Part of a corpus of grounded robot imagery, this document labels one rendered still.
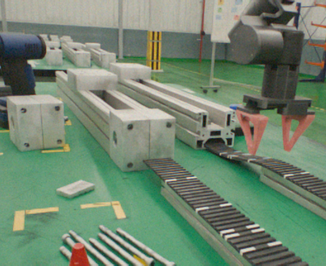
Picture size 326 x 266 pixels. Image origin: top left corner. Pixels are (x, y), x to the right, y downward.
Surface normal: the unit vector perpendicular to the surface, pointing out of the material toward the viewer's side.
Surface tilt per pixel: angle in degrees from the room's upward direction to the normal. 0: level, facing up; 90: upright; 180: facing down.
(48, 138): 90
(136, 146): 90
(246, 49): 90
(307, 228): 0
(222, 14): 90
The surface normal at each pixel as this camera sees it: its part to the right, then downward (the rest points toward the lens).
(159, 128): 0.44, 0.32
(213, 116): -0.90, 0.09
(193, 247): 0.06, -0.94
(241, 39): -0.78, 0.16
